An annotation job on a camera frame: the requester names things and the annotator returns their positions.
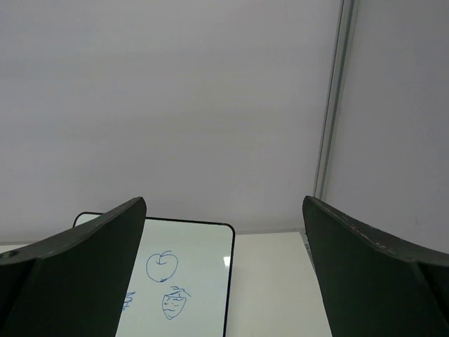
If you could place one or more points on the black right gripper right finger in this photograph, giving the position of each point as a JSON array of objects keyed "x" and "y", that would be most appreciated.
[{"x": 374, "y": 283}]

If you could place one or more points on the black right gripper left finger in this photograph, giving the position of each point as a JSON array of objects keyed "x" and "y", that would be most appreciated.
[{"x": 75, "y": 282}]

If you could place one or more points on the white whiteboard black frame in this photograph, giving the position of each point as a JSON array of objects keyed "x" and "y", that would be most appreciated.
[{"x": 181, "y": 280}]

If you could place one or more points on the aluminium corner post right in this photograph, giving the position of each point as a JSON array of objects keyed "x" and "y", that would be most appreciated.
[{"x": 346, "y": 25}]

